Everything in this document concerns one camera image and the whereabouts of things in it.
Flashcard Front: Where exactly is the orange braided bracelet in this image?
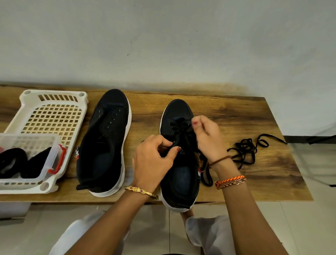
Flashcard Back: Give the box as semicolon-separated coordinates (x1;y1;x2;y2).
214;174;247;191

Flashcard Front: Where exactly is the person's left forearm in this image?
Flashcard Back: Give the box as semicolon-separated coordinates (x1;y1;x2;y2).
67;190;156;255

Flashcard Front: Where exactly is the white plastic lattice basket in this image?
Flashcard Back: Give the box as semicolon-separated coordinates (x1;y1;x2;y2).
0;89;89;195

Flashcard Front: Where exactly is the black sneaker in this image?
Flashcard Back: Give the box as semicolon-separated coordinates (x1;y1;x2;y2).
76;88;133;198
159;99;202;213

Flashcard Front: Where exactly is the black tripod stand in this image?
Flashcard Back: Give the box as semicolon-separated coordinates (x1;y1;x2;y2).
309;128;336;188

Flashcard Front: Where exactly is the black rolled band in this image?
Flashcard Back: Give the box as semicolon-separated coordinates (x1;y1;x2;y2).
20;146;53;179
0;147;29;180

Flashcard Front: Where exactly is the person's left hand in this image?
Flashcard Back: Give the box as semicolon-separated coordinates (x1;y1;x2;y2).
131;135;182;193

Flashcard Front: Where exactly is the clear container with red handles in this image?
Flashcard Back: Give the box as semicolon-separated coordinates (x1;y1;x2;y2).
0;133;68;184

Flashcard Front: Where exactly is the black shoelace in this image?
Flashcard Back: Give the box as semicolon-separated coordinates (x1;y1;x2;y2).
168;116;215;188
227;133;288;170

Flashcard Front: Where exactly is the person's right hand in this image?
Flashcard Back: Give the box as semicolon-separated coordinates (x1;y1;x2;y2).
191;115;240;181

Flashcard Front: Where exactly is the white box under table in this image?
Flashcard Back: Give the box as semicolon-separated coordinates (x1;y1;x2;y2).
0;201;32;219

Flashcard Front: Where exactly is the gold bracelet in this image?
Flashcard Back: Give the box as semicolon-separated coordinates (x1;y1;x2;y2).
123;185;160;201

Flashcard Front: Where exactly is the person's right forearm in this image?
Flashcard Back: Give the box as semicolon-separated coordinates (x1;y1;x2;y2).
216;176;290;255

